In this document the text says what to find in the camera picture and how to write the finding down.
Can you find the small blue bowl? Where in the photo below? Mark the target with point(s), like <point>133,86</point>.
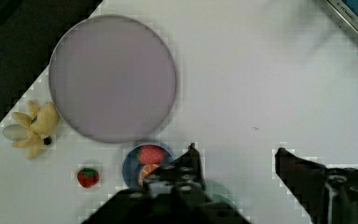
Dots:
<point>131,166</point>

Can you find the yellow plush toy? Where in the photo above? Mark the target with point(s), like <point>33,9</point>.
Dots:
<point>33,131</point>

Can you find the large lilac round plate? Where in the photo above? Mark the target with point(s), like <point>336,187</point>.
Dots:
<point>112,79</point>

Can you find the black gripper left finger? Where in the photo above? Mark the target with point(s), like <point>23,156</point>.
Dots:
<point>172,194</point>

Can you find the orange slice toy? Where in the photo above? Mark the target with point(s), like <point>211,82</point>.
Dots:
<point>145,171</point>

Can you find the strawberry toy in bowl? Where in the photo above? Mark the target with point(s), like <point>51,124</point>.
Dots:
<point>150,154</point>

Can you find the green cup with handle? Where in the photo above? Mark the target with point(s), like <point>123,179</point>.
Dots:
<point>219,193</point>

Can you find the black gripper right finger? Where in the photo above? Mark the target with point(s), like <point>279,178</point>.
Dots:
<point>329,195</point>

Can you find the loose red strawberry toy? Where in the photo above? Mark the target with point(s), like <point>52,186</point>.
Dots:
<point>87,177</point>

